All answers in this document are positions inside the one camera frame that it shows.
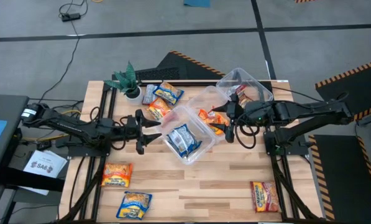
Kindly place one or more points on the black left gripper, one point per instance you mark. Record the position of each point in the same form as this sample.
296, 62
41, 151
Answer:
134, 129

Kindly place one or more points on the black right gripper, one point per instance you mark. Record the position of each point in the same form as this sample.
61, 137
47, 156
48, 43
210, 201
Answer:
239, 113

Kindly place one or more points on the orange Maruchan noodle packet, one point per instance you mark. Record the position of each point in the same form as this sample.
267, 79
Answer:
204, 115
117, 175
221, 119
158, 109

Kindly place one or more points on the blue Maruchan noodle packet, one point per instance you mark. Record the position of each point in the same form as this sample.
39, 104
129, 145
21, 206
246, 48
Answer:
134, 205
182, 140
169, 92

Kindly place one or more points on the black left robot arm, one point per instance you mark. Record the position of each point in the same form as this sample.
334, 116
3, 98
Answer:
70, 126

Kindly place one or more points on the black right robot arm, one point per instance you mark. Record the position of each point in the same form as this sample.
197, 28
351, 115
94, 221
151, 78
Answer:
312, 112

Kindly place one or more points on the clear plastic bin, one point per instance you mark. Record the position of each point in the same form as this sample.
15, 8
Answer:
253, 84
204, 99
169, 118

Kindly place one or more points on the potted green artificial plant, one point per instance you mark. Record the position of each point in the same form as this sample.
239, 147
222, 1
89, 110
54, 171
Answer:
134, 95

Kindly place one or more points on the black perforated panel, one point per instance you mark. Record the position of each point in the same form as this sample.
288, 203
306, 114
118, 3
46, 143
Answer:
157, 73

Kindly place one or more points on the black hazard-striped floor mat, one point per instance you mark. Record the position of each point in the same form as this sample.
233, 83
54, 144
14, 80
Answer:
188, 65
304, 1
343, 177
353, 84

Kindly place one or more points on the white printed paper sheet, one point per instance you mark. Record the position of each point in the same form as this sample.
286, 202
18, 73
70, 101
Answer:
44, 164

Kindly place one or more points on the blue floor mat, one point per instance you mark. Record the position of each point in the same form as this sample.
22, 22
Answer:
197, 3

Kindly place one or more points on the black desk foot bar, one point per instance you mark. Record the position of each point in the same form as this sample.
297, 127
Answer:
33, 180

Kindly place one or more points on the black power adapter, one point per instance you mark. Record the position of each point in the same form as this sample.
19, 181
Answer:
71, 16

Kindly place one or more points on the gray desk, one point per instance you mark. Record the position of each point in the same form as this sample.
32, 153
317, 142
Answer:
8, 105

